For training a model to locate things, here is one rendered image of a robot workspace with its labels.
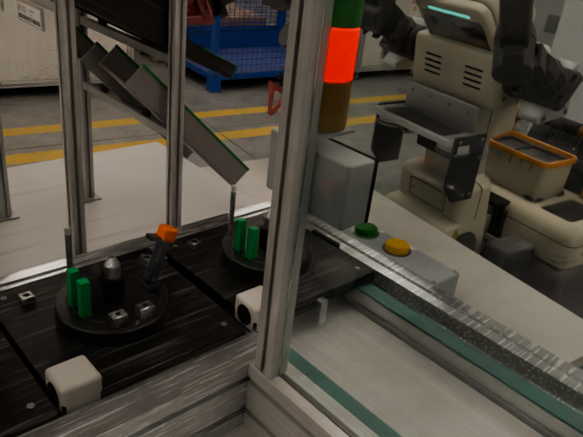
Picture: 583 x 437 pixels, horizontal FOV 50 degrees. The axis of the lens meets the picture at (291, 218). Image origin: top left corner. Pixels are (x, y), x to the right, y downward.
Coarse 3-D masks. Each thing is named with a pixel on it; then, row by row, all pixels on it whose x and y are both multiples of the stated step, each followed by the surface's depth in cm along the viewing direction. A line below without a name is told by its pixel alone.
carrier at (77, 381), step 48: (48, 288) 82; (96, 288) 80; (144, 288) 81; (192, 288) 86; (48, 336) 74; (96, 336) 72; (144, 336) 75; (192, 336) 76; (48, 384) 66; (96, 384) 66
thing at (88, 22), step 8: (32, 0) 85; (40, 0) 83; (48, 0) 81; (48, 8) 82; (80, 16) 113; (88, 24) 111; (96, 24) 109; (104, 32) 108; (112, 32) 106; (120, 32) 104; (120, 40) 104; (128, 40) 102; (136, 40) 101; (136, 48) 101; (144, 48) 99; (152, 48) 97; (160, 56) 96
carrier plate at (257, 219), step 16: (256, 224) 105; (176, 240) 97; (208, 240) 98; (176, 256) 93; (192, 256) 93; (208, 256) 94; (192, 272) 90; (208, 272) 90; (224, 272) 90; (208, 288) 87; (224, 288) 87; (240, 288) 87; (224, 304) 85
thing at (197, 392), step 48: (144, 240) 98; (0, 288) 83; (240, 336) 79; (144, 384) 70; (192, 384) 71; (240, 384) 76; (48, 432) 62; (96, 432) 63; (144, 432) 67; (192, 432) 73
